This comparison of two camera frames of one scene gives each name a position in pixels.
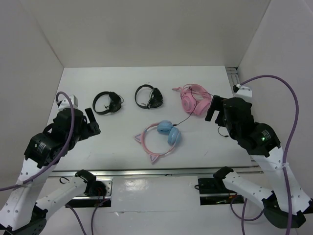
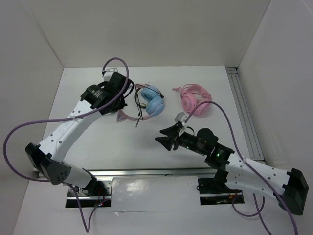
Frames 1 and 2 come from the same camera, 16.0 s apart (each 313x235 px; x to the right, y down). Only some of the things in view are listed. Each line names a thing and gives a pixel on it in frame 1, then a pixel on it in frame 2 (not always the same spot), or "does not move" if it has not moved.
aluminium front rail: [159, 172] does not move
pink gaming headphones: [194, 98] does not move
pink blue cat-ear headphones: [165, 126] to [150, 102]
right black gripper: [216, 104] to [172, 131]
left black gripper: [93, 128] to [122, 104]
